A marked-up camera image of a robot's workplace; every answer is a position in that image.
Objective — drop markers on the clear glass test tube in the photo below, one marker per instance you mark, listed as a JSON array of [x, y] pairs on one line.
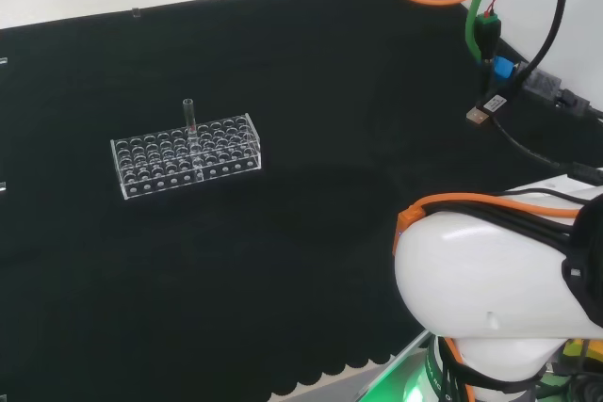
[[188, 115]]

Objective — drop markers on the clear acrylic test tube rack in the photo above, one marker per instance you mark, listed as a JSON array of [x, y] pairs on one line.
[[141, 185]]

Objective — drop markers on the black bench cloth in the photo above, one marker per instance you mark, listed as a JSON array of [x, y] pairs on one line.
[[282, 256]]

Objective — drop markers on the pale board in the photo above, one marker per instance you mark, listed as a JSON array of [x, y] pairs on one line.
[[367, 383]]

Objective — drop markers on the blue connector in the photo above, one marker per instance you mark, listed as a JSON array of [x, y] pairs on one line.
[[503, 69]]

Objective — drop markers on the green connector block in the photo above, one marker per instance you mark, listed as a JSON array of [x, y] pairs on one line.
[[486, 30]]

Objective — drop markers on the yellow stop button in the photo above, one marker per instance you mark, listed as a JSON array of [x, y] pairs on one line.
[[577, 349]]

